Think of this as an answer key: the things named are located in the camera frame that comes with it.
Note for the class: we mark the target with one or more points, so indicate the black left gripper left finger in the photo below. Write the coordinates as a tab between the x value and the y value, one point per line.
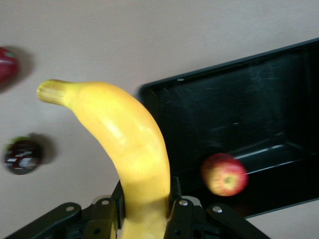
99	216

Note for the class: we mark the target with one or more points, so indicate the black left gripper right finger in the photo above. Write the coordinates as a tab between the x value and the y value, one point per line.
184	216

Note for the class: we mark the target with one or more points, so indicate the red yellow striped apple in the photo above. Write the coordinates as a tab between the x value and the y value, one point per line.
224	174

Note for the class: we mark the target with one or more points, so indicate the yellow banana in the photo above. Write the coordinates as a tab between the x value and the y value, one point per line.
129	139

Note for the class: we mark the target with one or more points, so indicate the black plastic box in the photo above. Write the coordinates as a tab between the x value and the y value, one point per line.
249	104

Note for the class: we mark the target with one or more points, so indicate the dark purple mangosteen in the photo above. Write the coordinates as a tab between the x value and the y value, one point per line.
22	155

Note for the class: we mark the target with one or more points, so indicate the red yellow mango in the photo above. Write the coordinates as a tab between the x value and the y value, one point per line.
6	66

